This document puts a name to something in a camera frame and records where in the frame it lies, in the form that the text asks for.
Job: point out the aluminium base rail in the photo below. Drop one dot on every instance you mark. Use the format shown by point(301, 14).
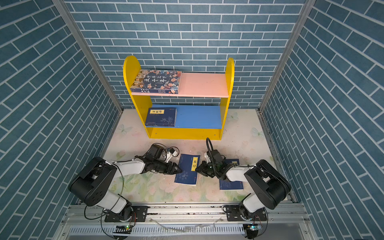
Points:
point(289, 221)

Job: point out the aluminium left corner post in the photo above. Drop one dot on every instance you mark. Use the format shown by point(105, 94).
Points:
point(81, 41)

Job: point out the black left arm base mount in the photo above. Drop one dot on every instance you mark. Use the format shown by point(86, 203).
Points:
point(133, 214)

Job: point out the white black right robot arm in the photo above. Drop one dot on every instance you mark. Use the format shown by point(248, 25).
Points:
point(269, 186)

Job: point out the yellow pink blue bookshelf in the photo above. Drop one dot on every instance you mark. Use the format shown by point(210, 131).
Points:
point(202, 106)

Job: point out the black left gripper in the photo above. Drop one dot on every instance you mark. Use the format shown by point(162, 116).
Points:
point(172, 171)

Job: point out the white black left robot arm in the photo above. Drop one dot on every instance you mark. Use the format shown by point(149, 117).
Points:
point(92, 184)

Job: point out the aluminium corner post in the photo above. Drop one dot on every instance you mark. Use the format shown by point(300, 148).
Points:
point(81, 41)
point(287, 51)

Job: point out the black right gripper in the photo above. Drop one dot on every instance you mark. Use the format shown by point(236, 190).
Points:
point(202, 169)

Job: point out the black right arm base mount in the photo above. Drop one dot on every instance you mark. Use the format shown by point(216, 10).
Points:
point(235, 214)

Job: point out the colourful cartoon cover book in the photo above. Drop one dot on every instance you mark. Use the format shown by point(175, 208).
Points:
point(157, 81)

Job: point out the aluminium right corner post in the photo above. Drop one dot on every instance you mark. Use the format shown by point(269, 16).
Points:
point(287, 51)

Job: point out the blue book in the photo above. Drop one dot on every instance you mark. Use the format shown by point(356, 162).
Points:
point(226, 185)
point(161, 117)
point(188, 164)

